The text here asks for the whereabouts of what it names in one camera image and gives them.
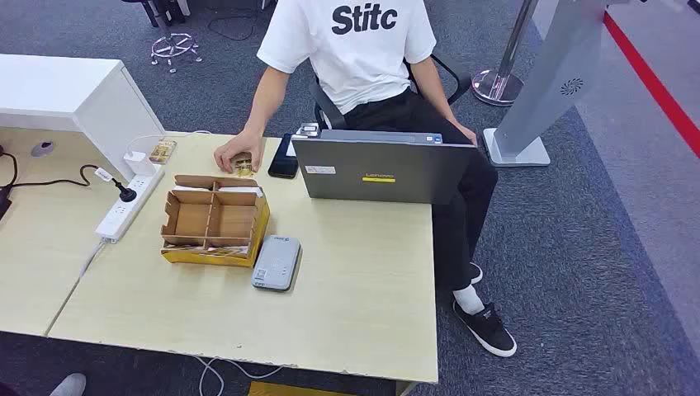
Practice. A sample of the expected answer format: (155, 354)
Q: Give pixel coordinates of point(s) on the small silver black gadget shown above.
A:
(308, 130)

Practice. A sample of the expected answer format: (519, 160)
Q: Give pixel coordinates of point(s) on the black device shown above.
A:
(3, 205)

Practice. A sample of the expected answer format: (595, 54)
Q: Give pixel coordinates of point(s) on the grey Lenovo laptop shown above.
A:
(383, 169)

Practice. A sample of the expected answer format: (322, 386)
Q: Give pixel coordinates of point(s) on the chrome chair base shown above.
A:
(174, 46)

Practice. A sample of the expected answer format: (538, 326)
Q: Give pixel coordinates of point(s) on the grey rounded foot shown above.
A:
(70, 386)

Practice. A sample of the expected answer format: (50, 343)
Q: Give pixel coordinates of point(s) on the yellow cardboard divider box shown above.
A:
(218, 221)

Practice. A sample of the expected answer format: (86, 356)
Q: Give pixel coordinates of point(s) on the black furniture legs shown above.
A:
(164, 11)

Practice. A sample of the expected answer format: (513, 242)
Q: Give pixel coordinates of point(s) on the person's left hand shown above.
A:
(465, 133)

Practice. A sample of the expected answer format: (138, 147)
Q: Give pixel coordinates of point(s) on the person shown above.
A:
(355, 65)

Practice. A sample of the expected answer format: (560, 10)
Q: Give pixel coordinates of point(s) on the grey kiosk stand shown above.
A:
(547, 82)

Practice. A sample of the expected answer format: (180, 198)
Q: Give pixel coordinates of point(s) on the black white-soled shoe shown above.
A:
(476, 272)
(487, 330)

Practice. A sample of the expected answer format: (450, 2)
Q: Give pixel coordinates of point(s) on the chrome stanchion post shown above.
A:
(495, 84)

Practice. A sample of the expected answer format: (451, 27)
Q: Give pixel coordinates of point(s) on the grey desk grommet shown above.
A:
(42, 148)

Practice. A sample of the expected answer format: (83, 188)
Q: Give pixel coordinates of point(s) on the white cabinet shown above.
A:
(71, 93)

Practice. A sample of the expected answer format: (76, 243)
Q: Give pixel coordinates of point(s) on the white power strip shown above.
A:
(128, 210)

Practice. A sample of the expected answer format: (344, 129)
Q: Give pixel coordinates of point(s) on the black smartphone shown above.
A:
(282, 161)

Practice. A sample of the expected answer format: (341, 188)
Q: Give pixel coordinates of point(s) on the white card stack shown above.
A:
(240, 191)
(191, 188)

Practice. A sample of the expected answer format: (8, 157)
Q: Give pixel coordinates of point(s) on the person's right hand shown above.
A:
(240, 147)

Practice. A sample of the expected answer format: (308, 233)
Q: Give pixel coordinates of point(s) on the black office chair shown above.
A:
(328, 106)

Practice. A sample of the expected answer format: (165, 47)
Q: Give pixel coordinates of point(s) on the person's right forearm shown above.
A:
(265, 104)

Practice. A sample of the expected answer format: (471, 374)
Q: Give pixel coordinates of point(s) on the yellow hotel key card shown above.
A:
(162, 151)
(243, 166)

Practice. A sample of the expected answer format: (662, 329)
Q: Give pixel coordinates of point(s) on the grey card reader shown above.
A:
(276, 263)

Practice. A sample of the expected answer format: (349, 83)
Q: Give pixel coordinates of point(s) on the person's left forearm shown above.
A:
(432, 93)

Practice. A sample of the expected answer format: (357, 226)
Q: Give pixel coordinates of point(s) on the white charger adapter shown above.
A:
(139, 163)

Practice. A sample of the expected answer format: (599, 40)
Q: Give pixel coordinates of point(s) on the yellow key card stack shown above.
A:
(210, 250)

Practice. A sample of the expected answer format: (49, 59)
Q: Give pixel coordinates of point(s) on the red floor tape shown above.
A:
(651, 82)

